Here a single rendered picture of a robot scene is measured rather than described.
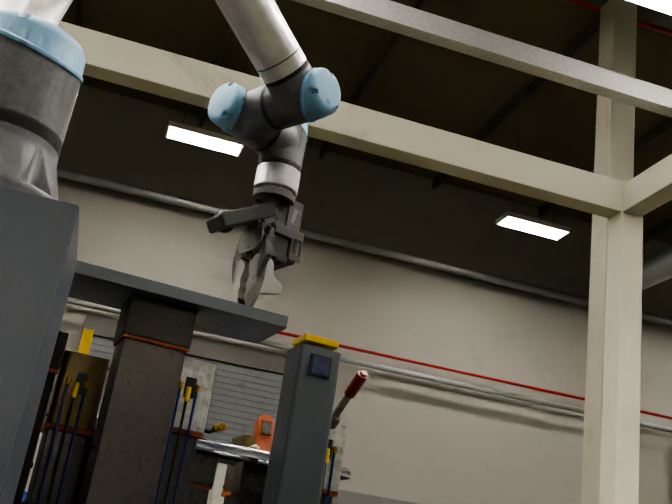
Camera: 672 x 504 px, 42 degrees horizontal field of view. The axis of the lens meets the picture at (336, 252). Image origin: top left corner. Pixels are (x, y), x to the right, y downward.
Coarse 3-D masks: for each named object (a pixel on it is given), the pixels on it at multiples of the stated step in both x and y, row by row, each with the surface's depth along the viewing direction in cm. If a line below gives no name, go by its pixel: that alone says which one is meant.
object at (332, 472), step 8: (336, 432) 152; (344, 432) 152; (336, 440) 151; (344, 440) 152; (328, 448) 149; (336, 448) 150; (328, 456) 149; (336, 456) 150; (328, 464) 149; (336, 464) 150; (328, 472) 149; (336, 472) 149; (328, 480) 148; (336, 480) 149; (328, 488) 148; (336, 488) 149; (328, 496) 147; (336, 496) 149
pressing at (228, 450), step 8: (200, 440) 153; (208, 440) 154; (200, 448) 164; (208, 448) 162; (216, 448) 154; (224, 448) 154; (232, 448) 155; (240, 448) 155; (248, 448) 156; (224, 456) 170; (232, 456) 168; (240, 456) 166; (248, 456) 156; (256, 456) 156; (264, 456) 157; (232, 464) 173; (264, 464) 173; (344, 472) 163
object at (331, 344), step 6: (300, 336) 139; (306, 336) 137; (312, 336) 138; (318, 336) 138; (294, 342) 141; (300, 342) 139; (306, 342) 138; (312, 342) 138; (318, 342) 138; (324, 342) 138; (330, 342) 139; (336, 342) 139; (324, 348) 140; (330, 348) 140; (336, 348) 139
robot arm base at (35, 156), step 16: (0, 112) 88; (16, 112) 89; (0, 128) 88; (16, 128) 88; (32, 128) 90; (0, 144) 87; (16, 144) 88; (32, 144) 89; (48, 144) 91; (0, 160) 86; (16, 160) 87; (32, 160) 89; (48, 160) 91; (0, 176) 85; (16, 176) 86; (32, 176) 89; (48, 176) 90; (32, 192) 87; (48, 192) 90
